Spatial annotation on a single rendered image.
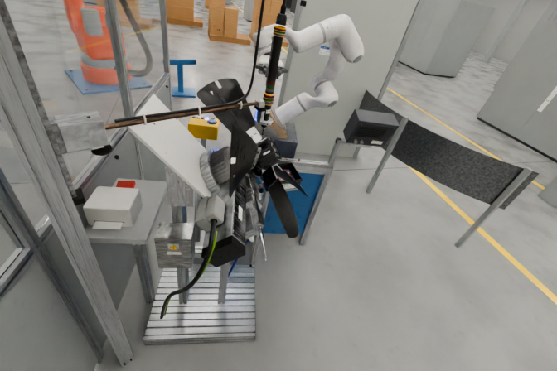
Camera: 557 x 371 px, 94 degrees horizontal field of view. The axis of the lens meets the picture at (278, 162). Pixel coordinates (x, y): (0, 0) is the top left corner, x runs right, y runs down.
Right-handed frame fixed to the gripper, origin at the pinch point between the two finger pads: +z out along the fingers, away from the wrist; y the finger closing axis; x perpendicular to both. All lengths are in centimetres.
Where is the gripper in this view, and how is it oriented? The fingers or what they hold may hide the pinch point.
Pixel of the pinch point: (272, 72)
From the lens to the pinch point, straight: 103.7
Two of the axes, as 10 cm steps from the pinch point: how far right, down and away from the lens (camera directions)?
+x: 1.8, -8.0, -5.7
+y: -9.8, -0.9, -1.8
